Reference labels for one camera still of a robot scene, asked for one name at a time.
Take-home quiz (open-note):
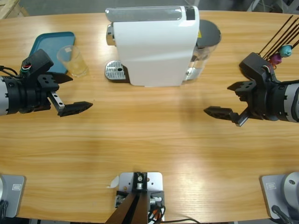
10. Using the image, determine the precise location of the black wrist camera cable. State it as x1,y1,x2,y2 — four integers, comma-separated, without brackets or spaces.
0,66,22,79

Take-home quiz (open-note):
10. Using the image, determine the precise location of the white tape scrap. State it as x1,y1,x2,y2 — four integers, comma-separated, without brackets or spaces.
107,175,120,189

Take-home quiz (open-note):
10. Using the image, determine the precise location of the metal drip tray grille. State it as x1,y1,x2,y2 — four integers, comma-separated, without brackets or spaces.
104,60,130,84

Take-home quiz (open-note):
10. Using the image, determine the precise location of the teal plastic tray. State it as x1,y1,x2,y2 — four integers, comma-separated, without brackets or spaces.
28,31,77,73

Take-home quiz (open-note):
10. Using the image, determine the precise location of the dark camera mount post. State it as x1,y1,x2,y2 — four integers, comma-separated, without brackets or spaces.
104,172,150,224

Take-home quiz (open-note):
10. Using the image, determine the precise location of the black capsule holder with rods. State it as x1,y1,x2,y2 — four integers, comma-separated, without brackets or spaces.
256,15,299,62

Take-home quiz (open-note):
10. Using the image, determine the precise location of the wooden pallet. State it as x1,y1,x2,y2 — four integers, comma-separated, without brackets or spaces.
0,0,30,20

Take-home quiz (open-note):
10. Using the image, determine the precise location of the white capsule coffee machine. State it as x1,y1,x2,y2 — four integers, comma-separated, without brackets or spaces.
104,5,200,87

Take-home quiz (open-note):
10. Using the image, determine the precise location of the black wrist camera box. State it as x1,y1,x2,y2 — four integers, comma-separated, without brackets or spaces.
21,49,54,79
238,52,275,82

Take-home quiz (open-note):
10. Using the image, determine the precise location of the black base cable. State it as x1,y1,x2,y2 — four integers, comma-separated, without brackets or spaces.
0,200,9,219
271,204,292,224

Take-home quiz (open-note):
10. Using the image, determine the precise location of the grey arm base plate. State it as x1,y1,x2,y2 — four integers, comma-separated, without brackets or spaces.
0,174,27,218
260,172,299,220

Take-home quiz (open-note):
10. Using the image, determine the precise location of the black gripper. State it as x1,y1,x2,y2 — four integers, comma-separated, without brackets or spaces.
203,80,287,128
14,72,93,117

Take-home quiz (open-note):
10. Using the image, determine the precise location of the clear drinking glass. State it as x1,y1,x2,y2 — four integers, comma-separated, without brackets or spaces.
56,45,90,78

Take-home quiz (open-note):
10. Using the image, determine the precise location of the teal coffee capsule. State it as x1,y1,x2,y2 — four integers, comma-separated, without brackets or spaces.
279,44,294,58

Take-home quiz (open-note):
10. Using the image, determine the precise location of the white metal desk leg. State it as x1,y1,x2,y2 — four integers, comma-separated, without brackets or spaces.
246,0,261,12

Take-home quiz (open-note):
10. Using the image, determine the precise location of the orange white cable bundle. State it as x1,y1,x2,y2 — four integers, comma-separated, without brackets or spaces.
147,205,167,222

